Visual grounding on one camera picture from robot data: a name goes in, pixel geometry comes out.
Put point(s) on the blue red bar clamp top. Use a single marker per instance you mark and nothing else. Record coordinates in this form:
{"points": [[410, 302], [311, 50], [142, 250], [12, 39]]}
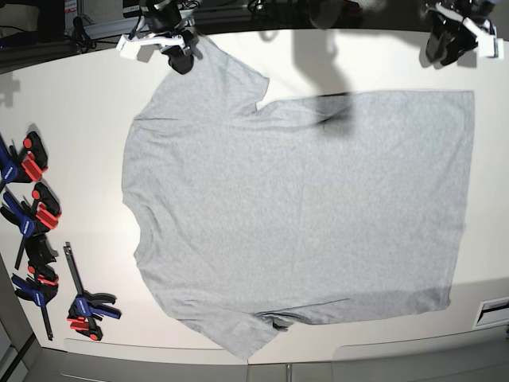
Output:
{"points": [[26, 165]]}

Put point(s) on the blue red bar clamp right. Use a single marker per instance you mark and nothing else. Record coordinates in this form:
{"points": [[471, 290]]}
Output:
{"points": [[87, 309]]}

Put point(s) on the aluminium rail frame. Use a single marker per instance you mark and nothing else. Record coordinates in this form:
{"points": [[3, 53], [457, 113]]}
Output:
{"points": [[101, 19]]}

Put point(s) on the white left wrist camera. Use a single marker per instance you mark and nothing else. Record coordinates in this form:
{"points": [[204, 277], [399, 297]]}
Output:
{"points": [[487, 42]]}

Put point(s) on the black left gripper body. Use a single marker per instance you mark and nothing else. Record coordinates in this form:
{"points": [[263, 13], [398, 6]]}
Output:
{"points": [[457, 21]]}

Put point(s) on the white label plate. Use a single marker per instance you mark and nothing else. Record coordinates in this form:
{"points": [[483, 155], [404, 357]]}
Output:
{"points": [[491, 313]]}

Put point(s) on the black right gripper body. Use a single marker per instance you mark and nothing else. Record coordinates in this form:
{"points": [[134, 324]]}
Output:
{"points": [[168, 27]]}

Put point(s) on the grey T-shirt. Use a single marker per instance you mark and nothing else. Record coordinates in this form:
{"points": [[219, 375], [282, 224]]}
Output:
{"points": [[321, 210]]}

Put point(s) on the blue red bar clamp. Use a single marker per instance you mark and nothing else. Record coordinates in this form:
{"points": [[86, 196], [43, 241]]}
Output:
{"points": [[39, 287], [26, 165], [32, 220], [87, 309]]}

